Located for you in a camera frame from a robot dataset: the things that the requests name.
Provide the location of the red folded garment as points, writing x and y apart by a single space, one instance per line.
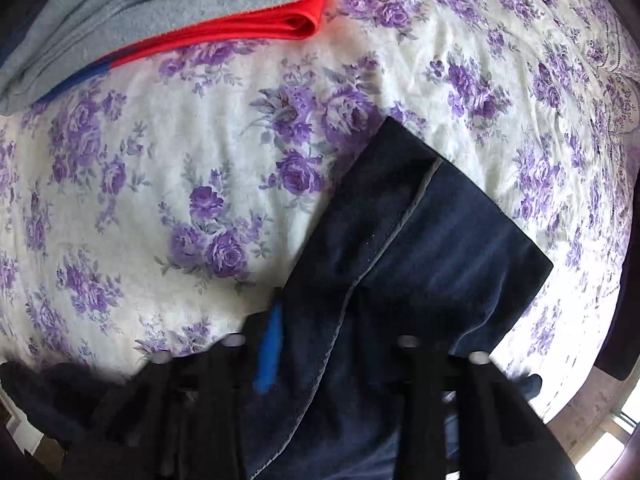
292 21

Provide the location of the grey folded garment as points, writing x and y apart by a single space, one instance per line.
46 42

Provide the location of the navy pants with white stripe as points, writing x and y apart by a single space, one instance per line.
410 269

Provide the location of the purple floral bedsheet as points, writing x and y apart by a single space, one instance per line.
153 207

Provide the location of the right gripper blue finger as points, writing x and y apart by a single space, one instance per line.
268 355

